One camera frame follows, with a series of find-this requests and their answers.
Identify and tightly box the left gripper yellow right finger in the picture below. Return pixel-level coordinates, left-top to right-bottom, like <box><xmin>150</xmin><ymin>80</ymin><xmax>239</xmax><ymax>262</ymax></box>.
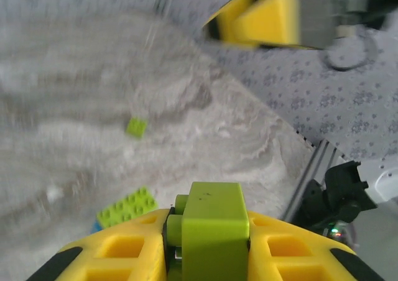
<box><xmin>245</xmin><ymin>211</ymin><xmax>386</xmax><ymax>281</ymax></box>

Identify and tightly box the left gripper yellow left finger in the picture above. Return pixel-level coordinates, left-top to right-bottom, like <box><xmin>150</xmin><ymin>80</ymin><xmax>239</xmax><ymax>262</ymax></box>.
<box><xmin>26</xmin><ymin>208</ymin><xmax>170</xmax><ymax>281</ymax></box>

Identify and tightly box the blue lego brick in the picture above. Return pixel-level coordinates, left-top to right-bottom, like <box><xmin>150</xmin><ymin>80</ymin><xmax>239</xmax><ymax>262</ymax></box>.
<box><xmin>90</xmin><ymin>220</ymin><xmax>105</xmax><ymax>235</ymax></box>

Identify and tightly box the long green lego brick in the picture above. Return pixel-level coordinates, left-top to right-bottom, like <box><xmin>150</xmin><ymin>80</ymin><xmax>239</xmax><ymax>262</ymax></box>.
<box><xmin>96</xmin><ymin>186</ymin><xmax>159</xmax><ymax>231</ymax></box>

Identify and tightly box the tall green lego brick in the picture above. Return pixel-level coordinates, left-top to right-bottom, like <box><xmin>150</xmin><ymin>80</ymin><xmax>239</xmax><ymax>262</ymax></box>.
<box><xmin>161</xmin><ymin>182</ymin><xmax>251</xmax><ymax>281</ymax></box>

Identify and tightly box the small green lego brick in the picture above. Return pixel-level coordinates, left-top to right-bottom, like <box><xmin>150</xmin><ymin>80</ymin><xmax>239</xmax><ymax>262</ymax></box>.
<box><xmin>125</xmin><ymin>116</ymin><xmax>149</xmax><ymax>141</ymax></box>

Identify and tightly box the small circuit board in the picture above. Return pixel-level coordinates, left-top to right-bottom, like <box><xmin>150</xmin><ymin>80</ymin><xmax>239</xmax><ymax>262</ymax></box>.
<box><xmin>323</xmin><ymin>221</ymin><xmax>349</xmax><ymax>241</ymax></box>

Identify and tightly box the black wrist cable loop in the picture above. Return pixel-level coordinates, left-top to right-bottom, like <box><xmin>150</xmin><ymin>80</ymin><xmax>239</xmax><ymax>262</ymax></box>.
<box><xmin>323</xmin><ymin>34</ymin><xmax>379</xmax><ymax>72</ymax></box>

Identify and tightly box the wide aluminium side rail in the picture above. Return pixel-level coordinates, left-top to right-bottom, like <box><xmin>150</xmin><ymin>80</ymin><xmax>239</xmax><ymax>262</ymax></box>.
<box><xmin>281</xmin><ymin>139</ymin><xmax>343</xmax><ymax>224</ymax></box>

